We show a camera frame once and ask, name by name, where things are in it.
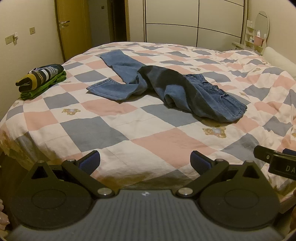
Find blue denim jeans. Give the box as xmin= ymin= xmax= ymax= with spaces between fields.
xmin=87 ymin=50 xmax=247 ymax=123

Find pink grey checkered quilt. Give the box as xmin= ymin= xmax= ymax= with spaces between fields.
xmin=1 ymin=42 xmax=295 ymax=189

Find green folded garment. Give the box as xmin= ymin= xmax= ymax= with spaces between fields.
xmin=20 ymin=71 xmax=66 ymax=100

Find striped folded shirt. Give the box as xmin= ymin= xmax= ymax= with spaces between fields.
xmin=16 ymin=64 xmax=64 ymax=92

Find white pillow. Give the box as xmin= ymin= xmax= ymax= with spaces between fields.
xmin=263 ymin=47 xmax=296 ymax=80

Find vanity table with mirror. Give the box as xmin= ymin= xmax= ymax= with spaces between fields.
xmin=232 ymin=11 xmax=270 ymax=55

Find white wardrobe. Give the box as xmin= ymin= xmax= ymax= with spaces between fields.
xmin=125 ymin=0 xmax=247 ymax=51

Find wooden door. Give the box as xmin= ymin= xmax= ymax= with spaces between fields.
xmin=55 ymin=0 xmax=92 ymax=61

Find wall socket plate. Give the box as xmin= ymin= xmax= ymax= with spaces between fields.
xmin=29 ymin=27 xmax=36 ymax=35

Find wall light switch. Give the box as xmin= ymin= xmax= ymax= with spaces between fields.
xmin=5 ymin=32 xmax=19 ymax=45

